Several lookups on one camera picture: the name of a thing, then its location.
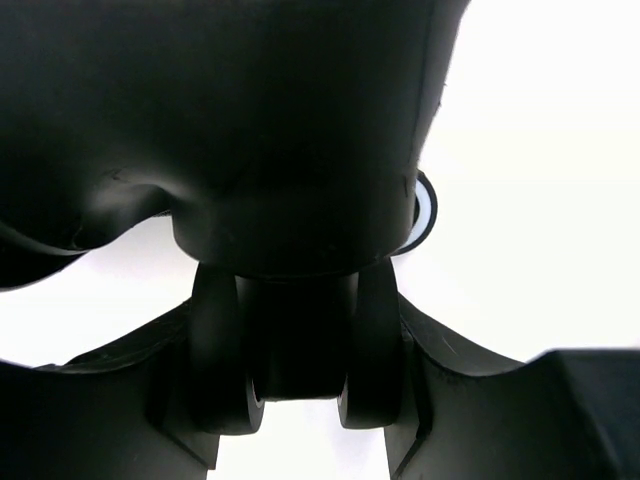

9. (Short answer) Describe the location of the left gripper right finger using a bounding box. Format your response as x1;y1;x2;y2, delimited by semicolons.
384;300;639;479

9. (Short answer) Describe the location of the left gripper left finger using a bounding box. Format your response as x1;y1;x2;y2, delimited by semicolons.
1;302;219;480

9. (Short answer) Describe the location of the white kids suitcase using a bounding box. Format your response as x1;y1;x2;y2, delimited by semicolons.
1;1;467;435

